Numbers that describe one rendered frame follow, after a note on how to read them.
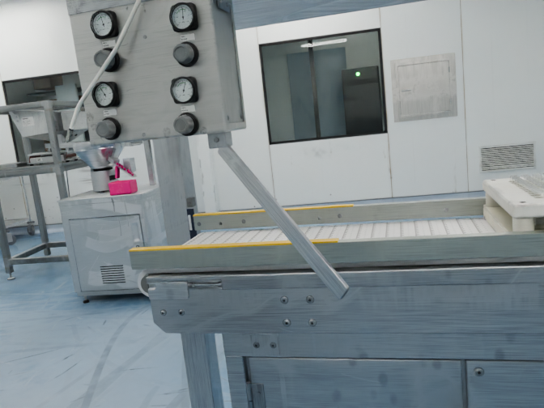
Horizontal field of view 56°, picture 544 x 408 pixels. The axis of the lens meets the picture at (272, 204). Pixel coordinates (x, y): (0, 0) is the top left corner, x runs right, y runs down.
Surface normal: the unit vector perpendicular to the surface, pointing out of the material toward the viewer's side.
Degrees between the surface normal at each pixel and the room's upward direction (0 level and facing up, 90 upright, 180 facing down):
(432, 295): 90
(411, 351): 90
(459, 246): 90
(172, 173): 90
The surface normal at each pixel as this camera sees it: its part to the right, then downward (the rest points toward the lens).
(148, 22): -0.24, 0.18
